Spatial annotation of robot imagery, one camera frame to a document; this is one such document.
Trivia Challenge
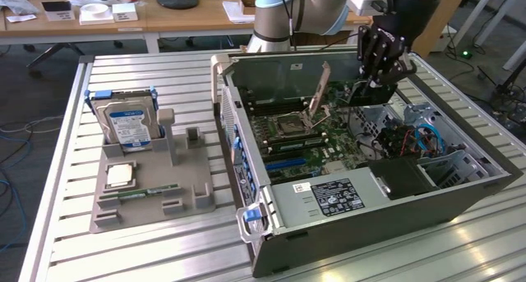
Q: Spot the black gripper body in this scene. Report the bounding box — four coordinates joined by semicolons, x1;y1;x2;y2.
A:
371;0;442;54

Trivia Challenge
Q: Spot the graphics card with black fan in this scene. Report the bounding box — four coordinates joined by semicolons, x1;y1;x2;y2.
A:
307;61;399;129

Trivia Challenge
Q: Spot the metal disk bay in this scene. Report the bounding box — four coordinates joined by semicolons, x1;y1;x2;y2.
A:
348;58;437;135
416;150;494;189

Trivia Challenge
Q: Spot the metal socket cover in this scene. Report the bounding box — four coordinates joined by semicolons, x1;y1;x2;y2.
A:
302;99;335;127

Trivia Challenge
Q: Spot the CPU socket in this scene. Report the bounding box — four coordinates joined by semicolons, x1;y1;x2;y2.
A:
274;111;314;138

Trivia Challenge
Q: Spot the green RAM stick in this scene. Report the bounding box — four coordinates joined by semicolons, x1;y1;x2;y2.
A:
100;185;182;199
268;136;328;152

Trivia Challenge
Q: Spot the white paper stack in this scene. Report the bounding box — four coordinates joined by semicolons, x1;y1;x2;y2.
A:
222;0;258;25

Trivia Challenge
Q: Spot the green motherboard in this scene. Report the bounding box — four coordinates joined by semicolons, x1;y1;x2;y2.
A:
242;78;371;184

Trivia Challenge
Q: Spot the blue expansion slot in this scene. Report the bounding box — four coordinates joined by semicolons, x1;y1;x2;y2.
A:
264;158;308;172

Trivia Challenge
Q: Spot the grey power supply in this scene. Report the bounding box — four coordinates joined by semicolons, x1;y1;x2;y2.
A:
262;167;391;229

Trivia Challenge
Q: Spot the black open PC case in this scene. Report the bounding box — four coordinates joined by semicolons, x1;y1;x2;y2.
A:
210;46;525;279

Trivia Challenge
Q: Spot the blue case latch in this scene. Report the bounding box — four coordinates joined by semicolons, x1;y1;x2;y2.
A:
242;209;263;224

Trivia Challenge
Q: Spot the small white box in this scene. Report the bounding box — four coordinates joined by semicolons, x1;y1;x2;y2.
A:
111;3;139;23

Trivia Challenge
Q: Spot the hard disk with blue label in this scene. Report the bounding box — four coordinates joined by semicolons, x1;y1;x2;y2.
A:
84;86;159;155

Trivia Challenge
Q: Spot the flat white box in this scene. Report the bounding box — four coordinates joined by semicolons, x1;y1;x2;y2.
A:
79;10;116;26

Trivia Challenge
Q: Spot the white tape roll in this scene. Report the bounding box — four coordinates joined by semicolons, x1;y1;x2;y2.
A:
80;3;108;18

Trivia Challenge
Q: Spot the silver CPU chip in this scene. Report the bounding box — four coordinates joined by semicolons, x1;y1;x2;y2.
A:
105;164;136;187

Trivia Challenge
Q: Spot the grey parts rack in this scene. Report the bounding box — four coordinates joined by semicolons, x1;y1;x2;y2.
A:
88;108;218;235

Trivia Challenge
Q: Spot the white box with black top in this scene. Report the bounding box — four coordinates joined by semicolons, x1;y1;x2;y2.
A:
41;1;77;22

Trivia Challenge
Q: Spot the black chair base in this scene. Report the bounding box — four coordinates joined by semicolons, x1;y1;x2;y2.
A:
24;41;124;77

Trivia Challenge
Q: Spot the clear plastic bag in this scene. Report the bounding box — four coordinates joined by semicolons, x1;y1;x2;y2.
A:
0;0;33;15

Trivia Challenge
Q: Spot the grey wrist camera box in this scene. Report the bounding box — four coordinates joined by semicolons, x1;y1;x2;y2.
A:
347;0;398;17

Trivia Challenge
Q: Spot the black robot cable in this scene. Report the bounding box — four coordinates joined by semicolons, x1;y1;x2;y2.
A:
276;0;299;52

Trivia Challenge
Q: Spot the white table frame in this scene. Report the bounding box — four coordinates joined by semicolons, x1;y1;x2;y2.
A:
447;0;526;71

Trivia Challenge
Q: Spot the red wire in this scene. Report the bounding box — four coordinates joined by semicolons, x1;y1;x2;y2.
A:
404;129;416;155

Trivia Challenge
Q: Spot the blue wire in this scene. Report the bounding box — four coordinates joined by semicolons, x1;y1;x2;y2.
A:
412;123;449;157

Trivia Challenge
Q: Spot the blue floor cable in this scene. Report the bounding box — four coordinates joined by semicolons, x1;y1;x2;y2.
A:
0;133;33;252

